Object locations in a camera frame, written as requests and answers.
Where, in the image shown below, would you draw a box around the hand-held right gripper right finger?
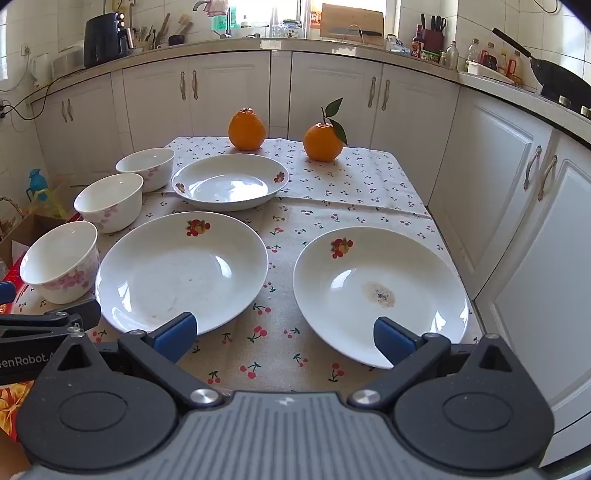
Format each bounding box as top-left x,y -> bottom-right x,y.
348,317 -> 532,411

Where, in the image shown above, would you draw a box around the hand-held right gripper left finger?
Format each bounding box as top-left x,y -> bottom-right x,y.
34,312 -> 222,409

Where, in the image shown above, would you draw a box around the white bowl pink flowers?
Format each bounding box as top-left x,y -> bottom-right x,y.
19,220 -> 100,305
115,148 -> 175,193
74,173 -> 144,234

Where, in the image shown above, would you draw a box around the white plate fruit print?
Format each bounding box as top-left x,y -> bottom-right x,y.
95,212 -> 269,336

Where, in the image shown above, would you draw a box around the white plate stained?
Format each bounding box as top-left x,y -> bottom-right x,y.
293,226 -> 470,369

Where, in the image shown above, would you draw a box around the white plate small brown print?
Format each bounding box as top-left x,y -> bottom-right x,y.
172,154 -> 290,212

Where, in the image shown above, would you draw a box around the red plastic object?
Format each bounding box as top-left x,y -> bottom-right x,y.
0,256 -> 28,296

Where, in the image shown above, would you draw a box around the red snack box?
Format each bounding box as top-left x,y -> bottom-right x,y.
0,381 -> 35,437

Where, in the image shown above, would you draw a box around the cardboard box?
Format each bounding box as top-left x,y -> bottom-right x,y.
0,212 -> 70,268

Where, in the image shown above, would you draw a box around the wicker basket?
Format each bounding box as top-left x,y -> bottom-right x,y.
0,196 -> 28,237

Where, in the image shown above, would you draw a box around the yellow green bag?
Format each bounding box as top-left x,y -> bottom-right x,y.
39,187 -> 70,219

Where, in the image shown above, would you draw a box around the cherry print tablecloth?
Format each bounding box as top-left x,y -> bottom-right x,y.
13,136 -> 472,402

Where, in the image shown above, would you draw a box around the blue thermos jug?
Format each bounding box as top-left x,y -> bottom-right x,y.
25,168 -> 49,201

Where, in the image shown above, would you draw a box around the orange with green leaves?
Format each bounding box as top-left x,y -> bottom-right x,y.
303,98 -> 348,162

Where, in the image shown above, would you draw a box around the orange without leaf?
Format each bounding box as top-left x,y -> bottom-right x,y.
228,107 -> 267,151

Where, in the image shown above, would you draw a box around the white electric kettle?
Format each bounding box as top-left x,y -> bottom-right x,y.
31,52 -> 54,88

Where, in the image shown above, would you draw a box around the white rice cooker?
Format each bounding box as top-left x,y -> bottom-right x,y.
52,41 -> 86,79

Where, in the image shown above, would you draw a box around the black air fryer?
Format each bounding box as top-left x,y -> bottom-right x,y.
84,13 -> 132,69

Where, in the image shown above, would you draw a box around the utensil holder with utensils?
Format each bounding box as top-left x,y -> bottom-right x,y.
137,13 -> 192,51

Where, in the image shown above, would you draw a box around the white tray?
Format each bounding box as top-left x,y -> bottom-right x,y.
465,60 -> 514,85

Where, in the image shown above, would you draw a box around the gas stove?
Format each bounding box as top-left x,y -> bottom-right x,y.
540,88 -> 591,121

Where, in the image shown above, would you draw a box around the orange condiment bottle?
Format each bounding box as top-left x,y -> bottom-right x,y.
505,50 -> 525,86

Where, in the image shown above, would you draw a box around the red knife block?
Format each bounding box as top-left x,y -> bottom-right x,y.
421,14 -> 447,54

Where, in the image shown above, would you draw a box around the black wok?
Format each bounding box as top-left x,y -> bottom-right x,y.
492,28 -> 591,114

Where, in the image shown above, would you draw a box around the kitchen knife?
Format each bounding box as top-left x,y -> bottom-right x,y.
327,27 -> 383,38

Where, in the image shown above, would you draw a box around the kitchen countertop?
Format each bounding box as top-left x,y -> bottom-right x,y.
25,38 -> 591,148

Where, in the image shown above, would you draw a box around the metal faucet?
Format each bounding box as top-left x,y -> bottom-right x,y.
193,0 -> 232,38

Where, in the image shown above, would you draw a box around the wooden cutting board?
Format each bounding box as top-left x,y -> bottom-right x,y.
320,4 -> 385,47

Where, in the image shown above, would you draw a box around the black power cord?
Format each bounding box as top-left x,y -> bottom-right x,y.
0,69 -> 88,121

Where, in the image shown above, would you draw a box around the wire rack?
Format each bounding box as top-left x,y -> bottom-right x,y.
344,24 -> 371,47

